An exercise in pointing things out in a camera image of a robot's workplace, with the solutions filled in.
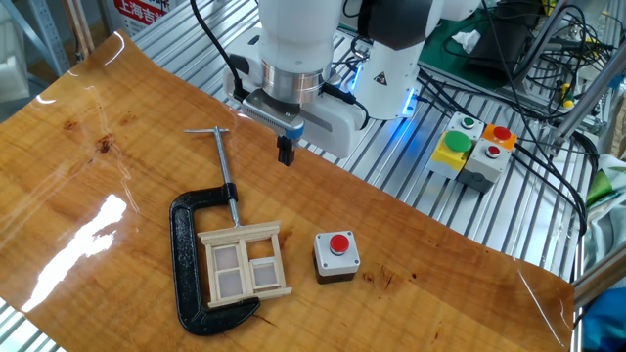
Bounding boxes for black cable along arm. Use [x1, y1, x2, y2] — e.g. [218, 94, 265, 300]
[189, 0, 250, 103]

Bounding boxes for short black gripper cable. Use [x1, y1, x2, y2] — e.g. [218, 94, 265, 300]
[322, 82, 371, 131]

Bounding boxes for grey box red push-button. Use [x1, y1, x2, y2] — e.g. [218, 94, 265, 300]
[312, 230, 362, 286]

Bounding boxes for white box small green button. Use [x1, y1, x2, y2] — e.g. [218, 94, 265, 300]
[447, 110, 486, 143]

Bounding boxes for grey box small red button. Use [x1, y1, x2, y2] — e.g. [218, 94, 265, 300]
[457, 138, 513, 195]

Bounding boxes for green and white cloth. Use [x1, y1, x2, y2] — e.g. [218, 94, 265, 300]
[584, 154, 626, 275]

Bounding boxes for yellow box green mushroom button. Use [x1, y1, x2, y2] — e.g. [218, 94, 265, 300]
[425, 130, 474, 181]

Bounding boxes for red and white printed box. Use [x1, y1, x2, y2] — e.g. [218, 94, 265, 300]
[112, 0, 172, 36]

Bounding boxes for black iron C-clamp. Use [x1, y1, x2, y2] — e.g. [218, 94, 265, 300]
[169, 125, 262, 337]

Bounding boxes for green bench mat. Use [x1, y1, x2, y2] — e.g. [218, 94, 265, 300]
[419, 0, 559, 92]

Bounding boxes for yellow handled screwdriver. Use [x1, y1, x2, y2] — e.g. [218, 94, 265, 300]
[559, 82, 576, 110]

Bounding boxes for glossy wood-grain mat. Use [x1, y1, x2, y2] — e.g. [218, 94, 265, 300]
[0, 29, 576, 352]

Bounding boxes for crumpled white paper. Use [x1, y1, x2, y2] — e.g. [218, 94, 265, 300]
[450, 29, 483, 54]

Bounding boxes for bundle of wooden sticks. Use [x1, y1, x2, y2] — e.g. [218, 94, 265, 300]
[61, 0, 95, 61]

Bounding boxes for blue-grey shelf upright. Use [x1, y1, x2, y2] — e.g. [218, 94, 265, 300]
[0, 0, 72, 77]

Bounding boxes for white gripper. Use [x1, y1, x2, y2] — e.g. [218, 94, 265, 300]
[277, 95, 368, 168]

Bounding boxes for miniature wooden window frame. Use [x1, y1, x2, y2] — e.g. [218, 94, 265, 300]
[197, 220, 293, 309]

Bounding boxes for slanted aluminium frame post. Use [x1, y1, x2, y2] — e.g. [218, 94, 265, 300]
[551, 51, 626, 144]

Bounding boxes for small wooden sliding sash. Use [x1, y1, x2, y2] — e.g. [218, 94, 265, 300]
[248, 257, 288, 291]

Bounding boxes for blue fabric item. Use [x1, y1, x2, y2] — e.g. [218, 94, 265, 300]
[581, 287, 626, 352]

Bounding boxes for silver wrist mount blue caps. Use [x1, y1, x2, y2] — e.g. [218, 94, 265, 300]
[241, 89, 305, 142]

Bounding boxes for orange box red button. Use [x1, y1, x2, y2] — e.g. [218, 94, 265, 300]
[481, 122, 518, 152]

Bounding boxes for black pouch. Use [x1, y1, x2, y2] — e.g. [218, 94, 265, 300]
[463, 9, 534, 84]

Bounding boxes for black button box cable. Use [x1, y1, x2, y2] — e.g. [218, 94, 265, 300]
[509, 136, 589, 239]

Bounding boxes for aluminium profile bar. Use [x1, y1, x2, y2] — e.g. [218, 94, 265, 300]
[571, 248, 626, 309]

